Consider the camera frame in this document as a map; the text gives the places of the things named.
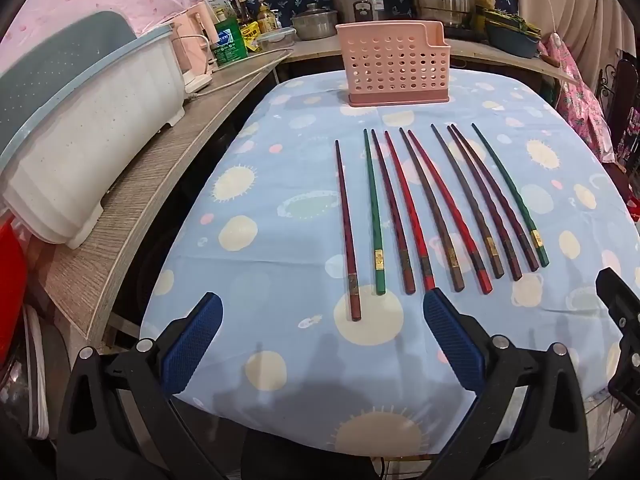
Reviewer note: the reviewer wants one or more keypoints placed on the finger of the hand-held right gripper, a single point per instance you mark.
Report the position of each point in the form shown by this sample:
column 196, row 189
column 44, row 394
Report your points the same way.
column 627, row 375
column 620, row 295

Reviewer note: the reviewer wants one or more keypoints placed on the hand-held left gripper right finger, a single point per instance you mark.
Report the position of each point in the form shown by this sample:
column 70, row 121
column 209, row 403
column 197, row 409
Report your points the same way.
column 450, row 340

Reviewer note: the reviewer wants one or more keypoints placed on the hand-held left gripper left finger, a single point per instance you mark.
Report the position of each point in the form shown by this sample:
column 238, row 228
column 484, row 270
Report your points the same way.
column 192, row 345

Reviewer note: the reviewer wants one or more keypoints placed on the bright red chopstick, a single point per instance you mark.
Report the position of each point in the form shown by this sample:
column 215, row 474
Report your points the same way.
column 407, row 210
column 450, row 215

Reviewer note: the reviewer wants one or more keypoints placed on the brown chopstick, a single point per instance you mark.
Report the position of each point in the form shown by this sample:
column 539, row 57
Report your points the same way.
column 467, row 205
column 431, row 210

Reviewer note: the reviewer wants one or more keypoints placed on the maroon chopstick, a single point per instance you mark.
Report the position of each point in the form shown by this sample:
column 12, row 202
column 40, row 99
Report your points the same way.
column 495, row 200
column 484, row 205
column 392, row 215

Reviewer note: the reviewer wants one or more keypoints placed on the green chopstick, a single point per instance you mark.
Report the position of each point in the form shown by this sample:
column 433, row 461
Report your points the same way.
column 510, row 195
column 373, row 210

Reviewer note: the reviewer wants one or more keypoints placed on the dark red chopstick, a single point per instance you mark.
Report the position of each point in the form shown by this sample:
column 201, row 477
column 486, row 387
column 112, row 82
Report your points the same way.
column 346, row 230

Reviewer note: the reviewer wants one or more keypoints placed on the pink perforated utensil holder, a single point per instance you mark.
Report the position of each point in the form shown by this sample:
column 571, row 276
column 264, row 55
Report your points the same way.
column 392, row 65

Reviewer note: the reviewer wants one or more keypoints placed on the wooden counter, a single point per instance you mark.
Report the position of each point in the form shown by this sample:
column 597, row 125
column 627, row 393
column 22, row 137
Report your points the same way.
column 150, row 185

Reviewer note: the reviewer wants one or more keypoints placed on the blue dotted tablecloth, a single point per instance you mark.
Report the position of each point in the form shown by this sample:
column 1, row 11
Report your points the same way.
column 280, row 200

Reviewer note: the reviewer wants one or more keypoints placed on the red plastic object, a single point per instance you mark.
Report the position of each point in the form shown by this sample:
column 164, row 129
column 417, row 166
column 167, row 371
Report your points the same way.
column 11, row 295

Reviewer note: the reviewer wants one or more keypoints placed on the black metal chair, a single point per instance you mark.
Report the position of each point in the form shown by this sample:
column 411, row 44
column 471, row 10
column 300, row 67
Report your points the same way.
column 625, row 105

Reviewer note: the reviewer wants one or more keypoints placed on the pink floral cloth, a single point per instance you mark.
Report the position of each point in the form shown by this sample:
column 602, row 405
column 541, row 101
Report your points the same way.
column 580, row 105

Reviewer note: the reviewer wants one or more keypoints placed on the white plastic storage bin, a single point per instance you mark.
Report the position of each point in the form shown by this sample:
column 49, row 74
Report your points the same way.
column 85, row 145

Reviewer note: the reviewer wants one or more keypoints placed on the blue plastic basin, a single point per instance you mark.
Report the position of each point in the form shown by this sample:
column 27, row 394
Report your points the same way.
column 512, row 42

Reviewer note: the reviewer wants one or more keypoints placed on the pink electric kettle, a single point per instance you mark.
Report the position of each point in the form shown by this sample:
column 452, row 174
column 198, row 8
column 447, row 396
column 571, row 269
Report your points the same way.
column 197, row 45

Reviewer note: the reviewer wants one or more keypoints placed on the green carton box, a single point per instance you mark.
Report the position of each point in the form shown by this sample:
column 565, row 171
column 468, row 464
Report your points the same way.
column 230, row 42

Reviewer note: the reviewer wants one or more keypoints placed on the grey-green perforated lid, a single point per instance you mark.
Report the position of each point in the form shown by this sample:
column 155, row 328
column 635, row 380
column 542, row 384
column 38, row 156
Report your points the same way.
column 65, row 65

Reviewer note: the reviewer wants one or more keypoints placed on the clear food container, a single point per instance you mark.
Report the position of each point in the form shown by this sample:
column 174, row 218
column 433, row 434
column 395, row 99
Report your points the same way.
column 277, row 40

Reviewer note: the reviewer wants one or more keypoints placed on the yellow label jar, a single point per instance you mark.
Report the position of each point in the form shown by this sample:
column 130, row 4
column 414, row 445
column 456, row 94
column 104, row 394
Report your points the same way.
column 268, row 20

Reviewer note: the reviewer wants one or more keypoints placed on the dark glass bottle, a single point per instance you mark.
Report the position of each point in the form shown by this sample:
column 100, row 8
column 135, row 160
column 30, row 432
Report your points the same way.
column 244, row 12

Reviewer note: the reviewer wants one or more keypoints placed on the small pot with glass lid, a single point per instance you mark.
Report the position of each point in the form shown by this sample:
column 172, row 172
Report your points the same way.
column 315, row 22

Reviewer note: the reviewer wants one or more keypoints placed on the steel rice cooker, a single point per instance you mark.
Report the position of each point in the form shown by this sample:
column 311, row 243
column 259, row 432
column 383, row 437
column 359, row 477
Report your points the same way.
column 360, row 2

